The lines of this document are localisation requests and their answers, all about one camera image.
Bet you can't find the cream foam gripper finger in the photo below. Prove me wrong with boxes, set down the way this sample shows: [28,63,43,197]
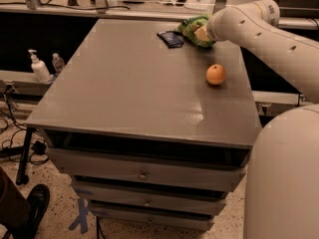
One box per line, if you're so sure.
[194,26,210,42]

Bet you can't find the green rice chip bag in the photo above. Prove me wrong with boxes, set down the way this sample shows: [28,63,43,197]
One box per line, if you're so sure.
[175,14,214,48]

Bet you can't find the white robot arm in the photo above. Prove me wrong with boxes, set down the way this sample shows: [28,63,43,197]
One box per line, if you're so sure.
[195,0,319,239]

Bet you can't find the orange fruit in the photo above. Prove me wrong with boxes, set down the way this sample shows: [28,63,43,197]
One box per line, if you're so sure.
[206,64,225,85]

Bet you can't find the grey drawer cabinet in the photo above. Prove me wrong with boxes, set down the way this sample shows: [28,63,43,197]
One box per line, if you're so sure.
[27,19,260,231]

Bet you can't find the small clear water bottle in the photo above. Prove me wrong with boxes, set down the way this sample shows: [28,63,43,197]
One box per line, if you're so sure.
[52,53,65,74]

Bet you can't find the white pump lotion bottle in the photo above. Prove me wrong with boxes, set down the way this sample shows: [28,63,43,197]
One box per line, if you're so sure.
[28,49,50,83]

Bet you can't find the blue tape cross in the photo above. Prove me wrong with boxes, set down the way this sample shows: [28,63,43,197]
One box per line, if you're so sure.
[68,196,95,235]

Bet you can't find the black metal stand leg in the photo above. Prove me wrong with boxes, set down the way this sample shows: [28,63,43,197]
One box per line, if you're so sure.
[16,127,35,185]

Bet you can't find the black shoe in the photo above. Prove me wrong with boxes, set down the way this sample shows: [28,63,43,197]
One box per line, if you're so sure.
[9,184,50,239]

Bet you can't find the black floor cables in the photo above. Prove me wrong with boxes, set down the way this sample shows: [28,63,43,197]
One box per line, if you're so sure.
[0,83,51,166]

